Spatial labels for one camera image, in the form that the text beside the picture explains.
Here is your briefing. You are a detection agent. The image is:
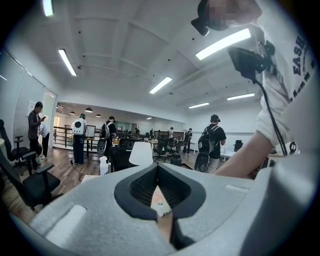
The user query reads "white slotted container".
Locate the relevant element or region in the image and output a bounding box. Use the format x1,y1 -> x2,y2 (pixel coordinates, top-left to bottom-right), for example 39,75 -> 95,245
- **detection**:
99,155 -> 109,176

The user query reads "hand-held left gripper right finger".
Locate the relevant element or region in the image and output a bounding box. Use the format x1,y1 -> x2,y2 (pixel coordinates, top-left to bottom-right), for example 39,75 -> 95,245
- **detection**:
157,163 -> 255,252

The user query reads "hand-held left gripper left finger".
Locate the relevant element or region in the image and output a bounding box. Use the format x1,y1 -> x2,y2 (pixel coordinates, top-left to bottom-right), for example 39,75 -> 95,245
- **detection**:
29,163 -> 177,255

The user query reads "black backpack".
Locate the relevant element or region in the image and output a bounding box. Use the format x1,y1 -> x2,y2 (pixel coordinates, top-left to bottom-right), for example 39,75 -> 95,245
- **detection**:
197,125 -> 217,154

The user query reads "white hard-shell backpack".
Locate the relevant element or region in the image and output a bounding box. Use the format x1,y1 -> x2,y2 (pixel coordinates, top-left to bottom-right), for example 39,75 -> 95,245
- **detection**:
71,117 -> 87,136

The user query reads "dark metal railing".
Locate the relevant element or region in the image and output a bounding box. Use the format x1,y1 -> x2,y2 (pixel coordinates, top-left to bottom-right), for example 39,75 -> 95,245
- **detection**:
53,124 -> 76,149

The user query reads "white printed t-shirt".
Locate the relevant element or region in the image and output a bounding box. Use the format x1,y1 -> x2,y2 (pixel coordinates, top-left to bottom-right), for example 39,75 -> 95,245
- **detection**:
228,0 -> 316,147

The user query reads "white wall notice board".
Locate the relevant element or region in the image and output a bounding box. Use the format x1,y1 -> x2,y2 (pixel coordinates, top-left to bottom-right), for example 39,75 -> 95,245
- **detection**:
26,99 -> 38,118

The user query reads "black chest-mounted box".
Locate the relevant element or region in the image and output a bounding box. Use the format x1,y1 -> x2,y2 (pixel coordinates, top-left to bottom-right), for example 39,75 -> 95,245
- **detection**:
226,40 -> 277,81

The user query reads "person's right forearm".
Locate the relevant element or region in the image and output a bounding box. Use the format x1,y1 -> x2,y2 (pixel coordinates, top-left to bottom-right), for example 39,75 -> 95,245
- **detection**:
214,129 -> 274,179

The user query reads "black cable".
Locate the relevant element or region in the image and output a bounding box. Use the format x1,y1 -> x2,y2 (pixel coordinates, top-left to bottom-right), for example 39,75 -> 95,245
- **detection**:
251,76 -> 289,157

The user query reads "black and white round device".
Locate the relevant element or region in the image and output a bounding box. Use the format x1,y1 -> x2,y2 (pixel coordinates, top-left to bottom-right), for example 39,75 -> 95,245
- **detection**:
96,138 -> 108,155
194,151 -> 211,174

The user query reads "white shell chair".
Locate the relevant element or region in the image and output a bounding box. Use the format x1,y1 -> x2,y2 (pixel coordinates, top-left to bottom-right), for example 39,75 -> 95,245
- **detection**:
128,141 -> 154,166

